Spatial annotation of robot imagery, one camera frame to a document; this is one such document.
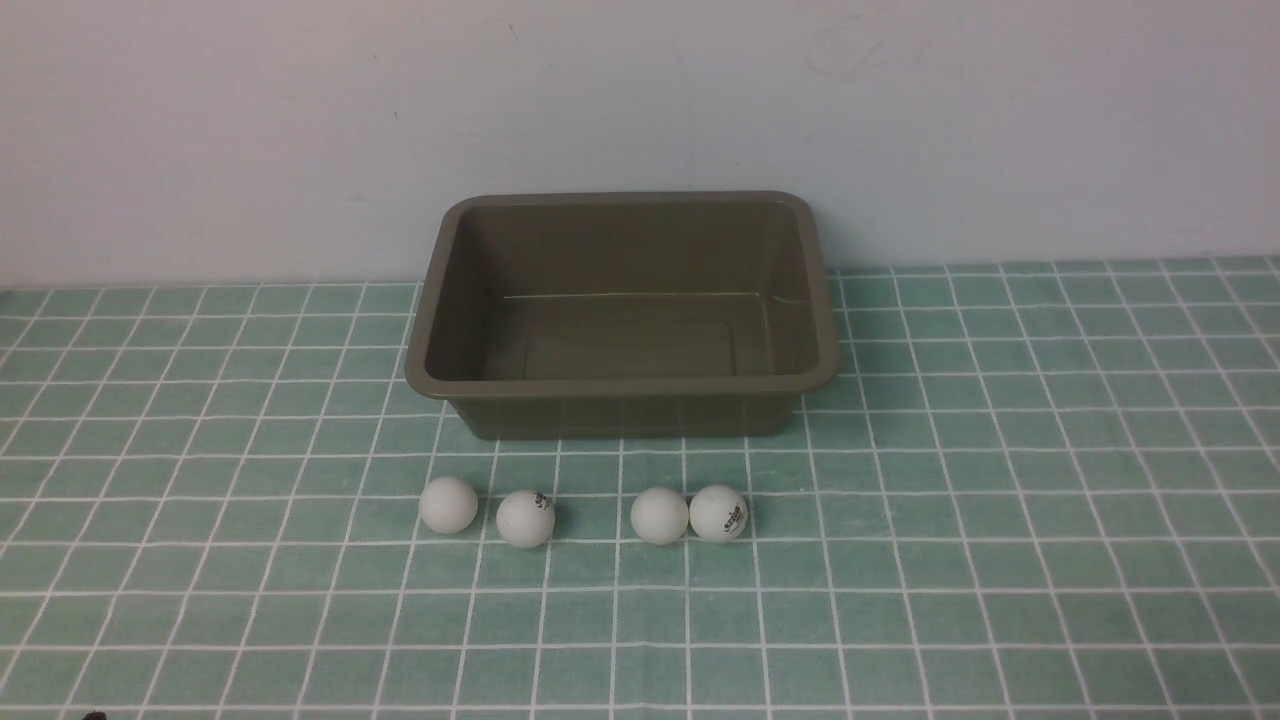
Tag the printed white ping-pong ball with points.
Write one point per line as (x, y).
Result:
(718, 514)

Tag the olive plastic bin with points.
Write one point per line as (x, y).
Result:
(615, 315)

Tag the green checkered table mat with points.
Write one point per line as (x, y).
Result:
(1035, 491)

